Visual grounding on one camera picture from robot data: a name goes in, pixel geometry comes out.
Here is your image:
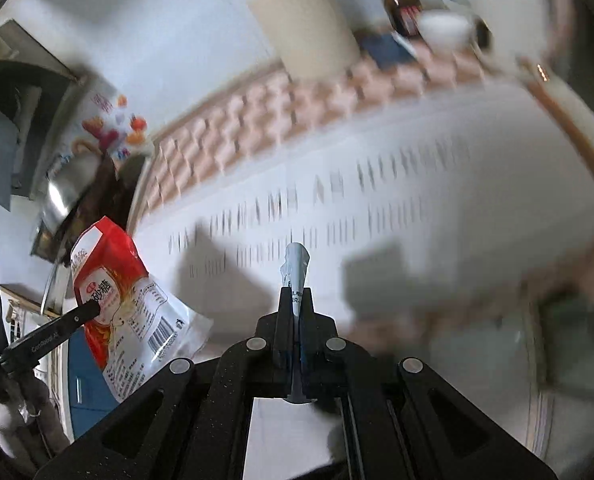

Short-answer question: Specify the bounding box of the colourful fruit wall sticker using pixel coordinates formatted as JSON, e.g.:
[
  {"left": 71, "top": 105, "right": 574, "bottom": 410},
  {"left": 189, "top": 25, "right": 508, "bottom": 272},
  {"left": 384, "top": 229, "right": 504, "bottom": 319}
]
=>
[{"left": 59, "top": 78, "right": 149, "bottom": 164}]

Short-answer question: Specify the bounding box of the dark blue small box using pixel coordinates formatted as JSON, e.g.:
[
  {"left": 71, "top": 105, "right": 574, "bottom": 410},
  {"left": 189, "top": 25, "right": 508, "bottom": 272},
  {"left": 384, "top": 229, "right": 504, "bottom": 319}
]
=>
[{"left": 360, "top": 32, "right": 416, "bottom": 70}]

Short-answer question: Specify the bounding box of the stainless steel pot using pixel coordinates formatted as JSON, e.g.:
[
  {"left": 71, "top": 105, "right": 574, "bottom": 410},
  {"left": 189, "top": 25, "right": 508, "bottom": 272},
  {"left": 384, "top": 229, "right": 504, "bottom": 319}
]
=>
[{"left": 41, "top": 152, "right": 100, "bottom": 235}]

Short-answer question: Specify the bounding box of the grey white wrapper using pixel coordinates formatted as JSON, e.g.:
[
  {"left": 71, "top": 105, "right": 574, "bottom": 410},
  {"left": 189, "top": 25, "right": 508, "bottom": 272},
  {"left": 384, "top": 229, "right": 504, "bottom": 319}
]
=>
[{"left": 279, "top": 242, "right": 312, "bottom": 403}]

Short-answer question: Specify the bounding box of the checkered pink brown mat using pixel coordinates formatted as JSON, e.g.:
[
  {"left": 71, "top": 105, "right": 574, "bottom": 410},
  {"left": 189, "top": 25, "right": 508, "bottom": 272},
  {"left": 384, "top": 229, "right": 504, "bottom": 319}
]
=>
[{"left": 129, "top": 47, "right": 594, "bottom": 295}]

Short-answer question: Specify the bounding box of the white ceramic bowl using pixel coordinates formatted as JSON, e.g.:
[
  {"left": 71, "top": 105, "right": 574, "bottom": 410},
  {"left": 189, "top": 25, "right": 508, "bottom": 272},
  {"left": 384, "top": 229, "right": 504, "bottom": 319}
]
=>
[{"left": 416, "top": 10, "right": 474, "bottom": 54}]

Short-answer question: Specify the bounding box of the red and white sugar bag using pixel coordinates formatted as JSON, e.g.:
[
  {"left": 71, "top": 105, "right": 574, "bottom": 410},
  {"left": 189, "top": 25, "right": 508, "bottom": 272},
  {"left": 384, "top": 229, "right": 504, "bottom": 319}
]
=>
[{"left": 70, "top": 217, "right": 212, "bottom": 403}]

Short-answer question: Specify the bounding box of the dark glass sauce bottle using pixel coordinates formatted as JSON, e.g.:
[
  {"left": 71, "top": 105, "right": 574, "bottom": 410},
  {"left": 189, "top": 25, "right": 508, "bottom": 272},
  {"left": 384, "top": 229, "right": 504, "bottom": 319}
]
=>
[{"left": 383, "top": 0, "right": 422, "bottom": 38}]

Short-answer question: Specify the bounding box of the cream utensil holder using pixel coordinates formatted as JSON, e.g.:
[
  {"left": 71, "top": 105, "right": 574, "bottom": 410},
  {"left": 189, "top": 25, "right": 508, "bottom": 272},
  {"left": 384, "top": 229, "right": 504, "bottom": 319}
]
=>
[{"left": 248, "top": 0, "right": 361, "bottom": 81}]

